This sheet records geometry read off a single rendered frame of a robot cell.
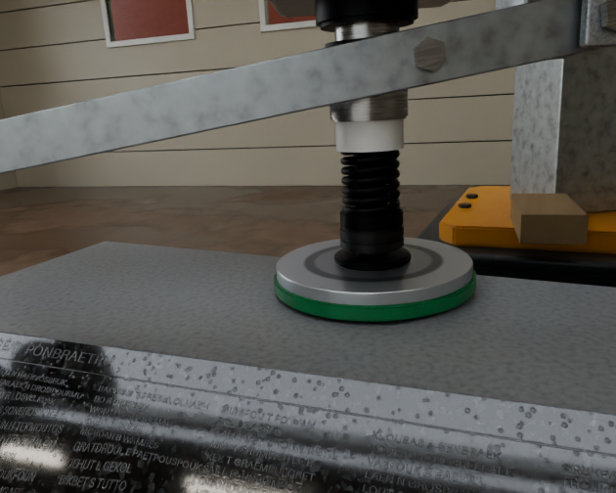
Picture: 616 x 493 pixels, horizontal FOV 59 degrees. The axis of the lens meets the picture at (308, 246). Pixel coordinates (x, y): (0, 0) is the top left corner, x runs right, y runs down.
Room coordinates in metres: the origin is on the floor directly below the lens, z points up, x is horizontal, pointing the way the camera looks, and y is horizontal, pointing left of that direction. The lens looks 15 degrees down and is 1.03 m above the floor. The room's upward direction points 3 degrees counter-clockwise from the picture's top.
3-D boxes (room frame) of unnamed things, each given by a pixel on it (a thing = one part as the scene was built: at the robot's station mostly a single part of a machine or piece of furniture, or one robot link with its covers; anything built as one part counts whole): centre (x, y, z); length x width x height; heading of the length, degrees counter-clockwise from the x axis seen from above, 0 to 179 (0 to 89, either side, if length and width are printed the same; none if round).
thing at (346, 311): (0.57, -0.07, 0.84); 0.22 x 0.22 x 0.04
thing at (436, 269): (0.57, -0.07, 0.85); 0.21 x 0.21 x 0.01
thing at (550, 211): (0.94, -0.43, 0.81); 0.20 x 0.10 x 0.05; 164
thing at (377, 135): (0.57, -0.07, 0.99); 0.07 x 0.07 x 0.04
